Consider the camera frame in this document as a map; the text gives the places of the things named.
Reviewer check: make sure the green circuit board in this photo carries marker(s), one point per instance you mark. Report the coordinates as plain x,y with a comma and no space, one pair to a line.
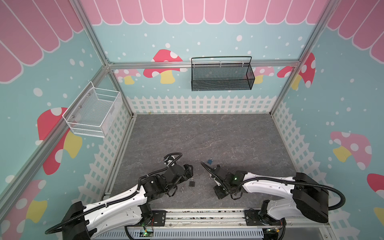
146,233
273,230

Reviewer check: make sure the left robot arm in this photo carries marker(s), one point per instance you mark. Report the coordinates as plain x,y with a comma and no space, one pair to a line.
130,208

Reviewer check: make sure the left green circuit board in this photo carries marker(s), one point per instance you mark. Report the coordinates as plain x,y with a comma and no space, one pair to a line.
146,233

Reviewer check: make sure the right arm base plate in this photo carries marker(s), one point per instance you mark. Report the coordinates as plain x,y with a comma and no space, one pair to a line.
255,217

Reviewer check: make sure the right green circuit board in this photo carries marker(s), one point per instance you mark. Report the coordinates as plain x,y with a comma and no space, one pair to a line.
273,230

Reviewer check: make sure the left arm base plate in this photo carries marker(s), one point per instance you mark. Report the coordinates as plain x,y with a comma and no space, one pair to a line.
154,218

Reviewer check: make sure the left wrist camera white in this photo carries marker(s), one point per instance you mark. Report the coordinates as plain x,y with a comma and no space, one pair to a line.
170,161

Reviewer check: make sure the white slotted cable duct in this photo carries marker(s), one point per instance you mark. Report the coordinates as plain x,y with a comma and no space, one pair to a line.
186,234

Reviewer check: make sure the white wire mesh basket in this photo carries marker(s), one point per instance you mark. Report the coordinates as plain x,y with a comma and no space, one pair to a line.
93,112

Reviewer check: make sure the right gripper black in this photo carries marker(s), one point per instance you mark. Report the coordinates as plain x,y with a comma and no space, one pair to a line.
218,173

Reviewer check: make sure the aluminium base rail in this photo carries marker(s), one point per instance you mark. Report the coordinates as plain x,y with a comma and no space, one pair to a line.
177,218

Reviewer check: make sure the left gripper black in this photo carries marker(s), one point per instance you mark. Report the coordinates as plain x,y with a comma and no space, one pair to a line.
190,173

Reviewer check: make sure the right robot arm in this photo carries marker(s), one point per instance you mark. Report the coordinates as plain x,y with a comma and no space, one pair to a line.
300,196

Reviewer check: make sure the black wire mesh basket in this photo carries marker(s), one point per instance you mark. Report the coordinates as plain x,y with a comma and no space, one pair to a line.
231,73

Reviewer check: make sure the black padlock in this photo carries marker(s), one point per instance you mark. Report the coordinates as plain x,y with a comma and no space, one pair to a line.
192,183

